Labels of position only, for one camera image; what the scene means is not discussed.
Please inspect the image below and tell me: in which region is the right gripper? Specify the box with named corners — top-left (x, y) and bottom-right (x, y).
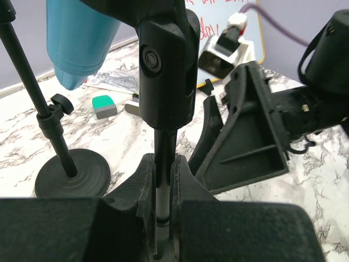
top-left (188, 62), bottom-right (288, 194)

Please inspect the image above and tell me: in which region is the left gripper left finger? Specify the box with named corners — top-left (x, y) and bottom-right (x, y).
top-left (1, 154), bottom-right (156, 261)

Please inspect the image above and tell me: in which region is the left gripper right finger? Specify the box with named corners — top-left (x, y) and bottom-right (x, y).
top-left (170, 155), bottom-right (324, 261)

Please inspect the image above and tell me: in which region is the blue toy microphone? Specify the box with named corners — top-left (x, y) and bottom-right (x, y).
top-left (46, 0), bottom-right (121, 91)

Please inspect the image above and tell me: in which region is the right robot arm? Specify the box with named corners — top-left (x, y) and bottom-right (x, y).
top-left (189, 8), bottom-right (348, 194)

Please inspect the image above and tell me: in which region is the white stapler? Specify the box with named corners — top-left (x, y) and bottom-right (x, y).
top-left (124, 91), bottom-right (140, 116)

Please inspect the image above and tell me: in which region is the packaged item flat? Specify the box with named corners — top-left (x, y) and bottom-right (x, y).
top-left (83, 68), bottom-right (139, 94)

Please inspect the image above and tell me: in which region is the green whiteboard eraser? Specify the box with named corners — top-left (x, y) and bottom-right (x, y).
top-left (92, 95), bottom-right (117, 120)

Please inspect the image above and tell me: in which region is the small whiteboard yellow frame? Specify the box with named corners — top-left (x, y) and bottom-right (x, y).
top-left (186, 1), bottom-right (265, 88)

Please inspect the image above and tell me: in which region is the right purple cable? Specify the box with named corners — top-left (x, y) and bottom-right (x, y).
top-left (237, 2), bottom-right (310, 47)

